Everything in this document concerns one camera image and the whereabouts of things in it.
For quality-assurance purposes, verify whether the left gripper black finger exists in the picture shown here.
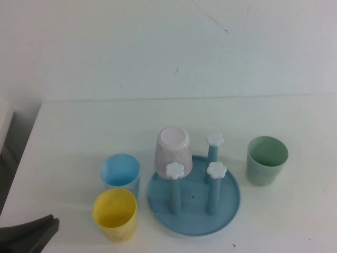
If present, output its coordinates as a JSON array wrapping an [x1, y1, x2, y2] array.
[[0, 214, 54, 239], [0, 217, 60, 253]]

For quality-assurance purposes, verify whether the green plastic cup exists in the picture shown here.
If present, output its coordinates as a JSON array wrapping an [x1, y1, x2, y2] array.
[[246, 135, 289, 187]]

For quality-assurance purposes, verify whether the yellow plastic cup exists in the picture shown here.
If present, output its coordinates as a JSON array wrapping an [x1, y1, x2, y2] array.
[[92, 188, 138, 244]]

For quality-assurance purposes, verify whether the blue plastic cup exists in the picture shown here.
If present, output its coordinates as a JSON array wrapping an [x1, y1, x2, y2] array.
[[100, 153, 141, 198]]

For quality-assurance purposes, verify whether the pink plastic cup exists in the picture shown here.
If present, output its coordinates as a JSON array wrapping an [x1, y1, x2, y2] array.
[[153, 127, 194, 179]]

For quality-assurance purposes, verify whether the blue cup stand with pegs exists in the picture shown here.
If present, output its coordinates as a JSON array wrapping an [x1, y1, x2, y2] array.
[[146, 132, 241, 236]]

